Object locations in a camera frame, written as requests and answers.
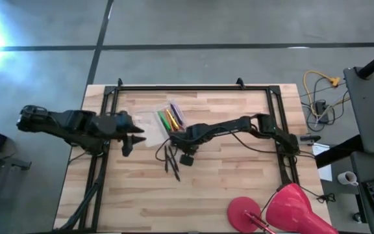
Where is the yellow extension cable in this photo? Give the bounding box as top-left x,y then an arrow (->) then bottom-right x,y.
303,70 -> 342,113

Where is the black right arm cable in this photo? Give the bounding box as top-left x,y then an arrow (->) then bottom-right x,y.
229,129 -> 316,160

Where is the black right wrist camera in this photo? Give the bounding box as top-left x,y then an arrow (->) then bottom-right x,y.
179,153 -> 195,168

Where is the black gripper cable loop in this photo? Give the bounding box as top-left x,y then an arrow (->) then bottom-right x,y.
155,138 -> 172,163

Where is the translucent purple pen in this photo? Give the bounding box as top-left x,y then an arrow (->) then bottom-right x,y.
169,103 -> 184,127

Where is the white mug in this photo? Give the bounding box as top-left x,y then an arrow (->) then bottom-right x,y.
337,170 -> 359,187

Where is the black aluminium table frame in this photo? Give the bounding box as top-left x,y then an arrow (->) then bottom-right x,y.
53,77 -> 302,233

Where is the white paper sheet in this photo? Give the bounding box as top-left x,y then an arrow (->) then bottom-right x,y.
312,142 -> 333,182

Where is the grey stand leg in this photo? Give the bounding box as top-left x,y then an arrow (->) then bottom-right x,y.
0,148 -> 32,172

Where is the black power adapter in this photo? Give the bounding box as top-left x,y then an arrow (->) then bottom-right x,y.
315,100 -> 329,115

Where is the clear plastic supply box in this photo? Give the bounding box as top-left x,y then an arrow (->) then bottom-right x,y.
133,99 -> 188,149

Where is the dark grey desk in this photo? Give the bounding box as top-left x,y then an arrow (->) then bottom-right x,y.
350,151 -> 374,234

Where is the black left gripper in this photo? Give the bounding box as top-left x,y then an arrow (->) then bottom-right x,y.
101,110 -> 147,158

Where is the black left arm cable bundle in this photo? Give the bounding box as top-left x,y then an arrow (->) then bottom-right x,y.
58,155 -> 110,232

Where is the green pen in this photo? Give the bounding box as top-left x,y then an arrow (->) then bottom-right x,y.
157,110 -> 172,132

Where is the red desk lamp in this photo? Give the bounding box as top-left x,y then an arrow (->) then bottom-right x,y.
227,183 -> 339,234

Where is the small black device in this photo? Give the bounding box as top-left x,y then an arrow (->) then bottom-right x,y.
299,135 -> 321,144

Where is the black desk beam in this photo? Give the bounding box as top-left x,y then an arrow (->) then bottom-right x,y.
314,134 -> 365,169

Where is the yellow pen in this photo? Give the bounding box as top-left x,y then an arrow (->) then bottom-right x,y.
166,109 -> 180,131

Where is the brown pen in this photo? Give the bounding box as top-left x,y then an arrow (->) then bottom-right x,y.
164,110 -> 175,131

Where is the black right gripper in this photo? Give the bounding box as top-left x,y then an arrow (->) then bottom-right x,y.
169,125 -> 207,155

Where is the black lamp cable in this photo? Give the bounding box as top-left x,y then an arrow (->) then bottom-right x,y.
299,185 -> 337,204

